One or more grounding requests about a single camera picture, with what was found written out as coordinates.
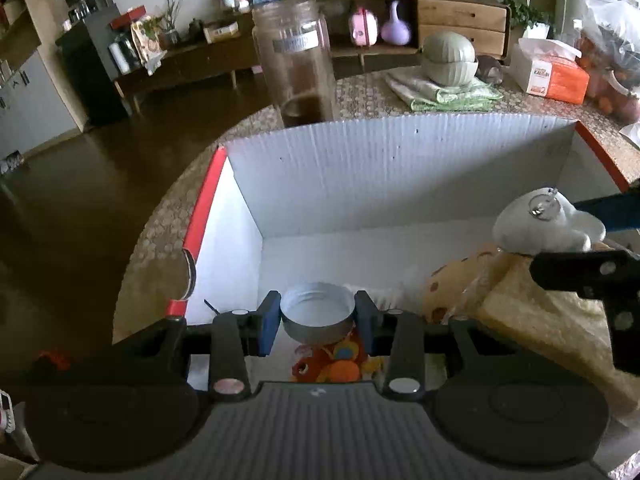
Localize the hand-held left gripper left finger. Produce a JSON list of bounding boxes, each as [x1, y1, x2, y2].
[[132, 290, 282, 404]]

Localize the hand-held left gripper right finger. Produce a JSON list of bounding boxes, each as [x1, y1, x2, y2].
[[354, 290, 506, 401]]

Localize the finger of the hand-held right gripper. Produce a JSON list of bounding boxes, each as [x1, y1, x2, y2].
[[529, 249, 640, 376], [572, 191, 640, 235]]

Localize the white jar lid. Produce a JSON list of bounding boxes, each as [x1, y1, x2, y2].
[[280, 282, 356, 346]]

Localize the red dragon keychain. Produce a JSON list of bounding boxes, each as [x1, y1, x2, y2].
[[291, 330, 384, 384]]

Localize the white toy keychain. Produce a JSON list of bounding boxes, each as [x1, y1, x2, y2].
[[492, 187, 607, 256]]

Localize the bread slice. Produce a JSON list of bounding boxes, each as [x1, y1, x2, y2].
[[460, 242, 640, 419]]

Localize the beige spotted squishy toy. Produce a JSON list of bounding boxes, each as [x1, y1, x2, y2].
[[422, 242, 506, 324]]

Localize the red cardboard box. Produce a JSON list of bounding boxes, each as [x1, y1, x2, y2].
[[167, 112, 640, 456]]

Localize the plastic bag of fruit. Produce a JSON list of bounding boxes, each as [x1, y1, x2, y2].
[[572, 20, 640, 124]]

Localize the orange and white tissue box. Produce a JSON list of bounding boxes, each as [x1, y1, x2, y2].
[[510, 37, 591, 106]]

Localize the grey furry toy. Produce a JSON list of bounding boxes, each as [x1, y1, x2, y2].
[[475, 55, 506, 84]]

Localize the folded green cloth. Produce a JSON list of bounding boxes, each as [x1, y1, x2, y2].
[[385, 67, 504, 113]]

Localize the clear plastic zip bag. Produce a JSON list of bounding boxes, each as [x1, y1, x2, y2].
[[572, 0, 640, 61]]

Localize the pale green pumpkin bowl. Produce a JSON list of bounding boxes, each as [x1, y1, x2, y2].
[[420, 31, 480, 86]]

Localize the tall clear jar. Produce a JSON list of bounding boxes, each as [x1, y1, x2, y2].
[[251, 0, 337, 129]]

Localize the wooden television cabinet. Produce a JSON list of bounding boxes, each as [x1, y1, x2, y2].
[[112, 0, 511, 111]]

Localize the purple vase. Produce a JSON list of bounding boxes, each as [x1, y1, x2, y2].
[[381, 0, 413, 45]]

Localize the small cardboard tray box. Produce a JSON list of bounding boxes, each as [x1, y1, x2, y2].
[[204, 20, 240, 44]]

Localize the black side cabinet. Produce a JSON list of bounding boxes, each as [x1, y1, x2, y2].
[[55, 10, 136, 129]]

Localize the printed snack bag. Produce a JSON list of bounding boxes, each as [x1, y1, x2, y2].
[[131, 15, 166, 74]]

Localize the white paper roll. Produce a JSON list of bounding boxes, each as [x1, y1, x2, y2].
[[109, 37, 132, 75]]

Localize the dried flowers in vase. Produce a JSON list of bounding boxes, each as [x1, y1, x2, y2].
[[162, 0, 189, 49]]

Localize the flat red gift box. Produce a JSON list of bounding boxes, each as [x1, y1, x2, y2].
[[110, 5, 147, 31]]

